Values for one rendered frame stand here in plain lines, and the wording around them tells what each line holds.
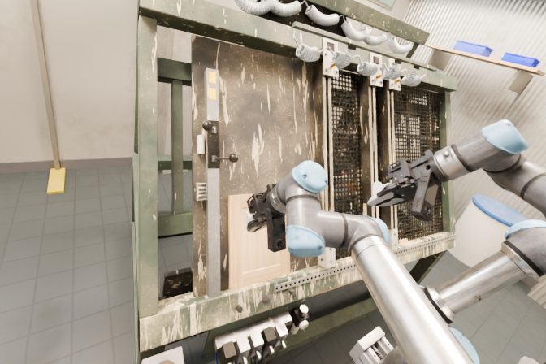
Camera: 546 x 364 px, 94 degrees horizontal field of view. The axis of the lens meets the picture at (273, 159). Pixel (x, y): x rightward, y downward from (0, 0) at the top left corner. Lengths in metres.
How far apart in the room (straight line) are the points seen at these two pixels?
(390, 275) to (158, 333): 0.92
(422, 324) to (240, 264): 0.90
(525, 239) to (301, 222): 0.75
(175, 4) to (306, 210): 0.92
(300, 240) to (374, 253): 0.13
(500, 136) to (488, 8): 4.12
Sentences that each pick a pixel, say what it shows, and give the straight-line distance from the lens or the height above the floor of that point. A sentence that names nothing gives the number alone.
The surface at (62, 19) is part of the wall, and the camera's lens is 3.00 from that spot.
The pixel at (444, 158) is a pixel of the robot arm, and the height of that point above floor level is 1.77.
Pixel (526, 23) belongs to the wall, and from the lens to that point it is 4.57.
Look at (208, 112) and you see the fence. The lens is 1.12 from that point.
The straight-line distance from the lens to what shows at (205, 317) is 1.23.
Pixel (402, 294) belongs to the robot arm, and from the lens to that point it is 0.48.
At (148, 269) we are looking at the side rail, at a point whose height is 1.05.
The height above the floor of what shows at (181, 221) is 1.12.
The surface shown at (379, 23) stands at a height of 2.12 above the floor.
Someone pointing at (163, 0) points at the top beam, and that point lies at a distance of 1.17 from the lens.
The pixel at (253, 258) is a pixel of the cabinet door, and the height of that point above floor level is 0.98.
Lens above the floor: 1.93
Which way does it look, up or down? 27 degrees down
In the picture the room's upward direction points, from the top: 17 degrees clockwise
